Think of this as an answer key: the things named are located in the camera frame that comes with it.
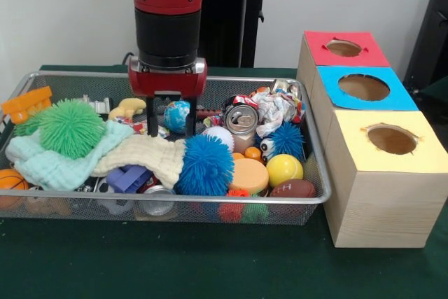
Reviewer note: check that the blue globe print ball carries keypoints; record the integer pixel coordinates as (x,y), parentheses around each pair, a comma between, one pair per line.
(175,117)

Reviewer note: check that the brown toy football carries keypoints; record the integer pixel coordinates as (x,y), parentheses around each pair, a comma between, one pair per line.
(293,188)

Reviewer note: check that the orange toy basketball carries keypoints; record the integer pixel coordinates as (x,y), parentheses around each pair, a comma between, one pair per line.
(12,181)

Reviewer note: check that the cream knitted cloth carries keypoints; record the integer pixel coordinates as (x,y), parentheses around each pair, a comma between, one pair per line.
(147,155)

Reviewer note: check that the large green spiky ball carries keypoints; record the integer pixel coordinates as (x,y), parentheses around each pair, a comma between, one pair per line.
(71,127)

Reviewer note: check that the yellow ball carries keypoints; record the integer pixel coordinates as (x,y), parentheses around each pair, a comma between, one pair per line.
(284,170)

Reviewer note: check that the dark green side table cloth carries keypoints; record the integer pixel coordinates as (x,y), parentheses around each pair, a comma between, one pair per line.
(437,89)

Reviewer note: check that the shallow clear mesh bin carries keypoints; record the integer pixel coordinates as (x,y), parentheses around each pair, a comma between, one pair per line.
(175,197)

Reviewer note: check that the light blue knitted cloth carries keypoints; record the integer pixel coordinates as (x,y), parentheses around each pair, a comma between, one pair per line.
(52,169)

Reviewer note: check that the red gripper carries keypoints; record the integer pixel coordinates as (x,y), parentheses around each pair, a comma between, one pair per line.
(168,83)

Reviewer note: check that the small blue spiky ball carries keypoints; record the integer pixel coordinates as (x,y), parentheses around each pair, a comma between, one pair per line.
(287,138)

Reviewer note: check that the black panel stand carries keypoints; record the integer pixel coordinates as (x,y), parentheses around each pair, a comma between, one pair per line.
(430,33)

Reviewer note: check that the purple plastic block toy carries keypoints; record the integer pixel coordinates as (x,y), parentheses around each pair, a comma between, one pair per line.
(127,178)

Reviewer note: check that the red soda can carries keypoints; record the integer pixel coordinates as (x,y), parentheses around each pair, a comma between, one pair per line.
(241,117)

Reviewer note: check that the large blue spiky ball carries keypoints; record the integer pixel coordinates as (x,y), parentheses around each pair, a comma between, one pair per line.
(206,166)

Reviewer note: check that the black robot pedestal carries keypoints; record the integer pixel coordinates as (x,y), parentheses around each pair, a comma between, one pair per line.
(231,26)

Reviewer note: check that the orange plastic toy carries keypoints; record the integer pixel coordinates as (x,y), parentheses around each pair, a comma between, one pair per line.
(26,103)

